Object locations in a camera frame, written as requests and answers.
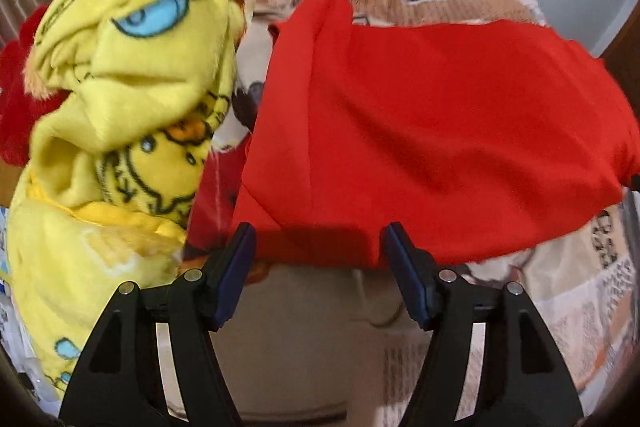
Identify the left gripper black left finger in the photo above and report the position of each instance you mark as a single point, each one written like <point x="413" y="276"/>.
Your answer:
<point x="150" y="361"/>

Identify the red zip jacket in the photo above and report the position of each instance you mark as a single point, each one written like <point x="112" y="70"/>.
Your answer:
<point x="480" y="140"/>

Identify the newspaper print bed quilt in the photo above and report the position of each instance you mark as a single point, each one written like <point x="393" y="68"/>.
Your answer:
<point x="417" y="342"/>

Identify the red fluffy garment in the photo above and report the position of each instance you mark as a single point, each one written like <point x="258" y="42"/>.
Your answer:
<point x="19" y="109"/>

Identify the yellow cartoon fleece blanket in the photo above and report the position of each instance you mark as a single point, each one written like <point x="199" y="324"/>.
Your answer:
<point x="112" y="172"/>

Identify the brown wooden door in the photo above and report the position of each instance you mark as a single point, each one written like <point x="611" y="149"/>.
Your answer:
<point x="622" y="59"/>

